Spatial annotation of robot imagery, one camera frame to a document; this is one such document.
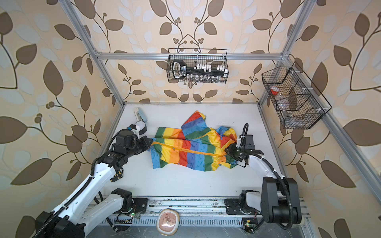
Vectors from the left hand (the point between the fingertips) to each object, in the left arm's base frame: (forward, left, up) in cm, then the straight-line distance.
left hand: (153, 138), depth 79 cm
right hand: (0, -42, -14) cm, 45 cm away
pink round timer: (-35, -11, -15) cm, 40 cm away
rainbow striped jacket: (+3, -23, -14) cm, 27 cm away
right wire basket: (+13, -74, +16) cm, 77 cm away
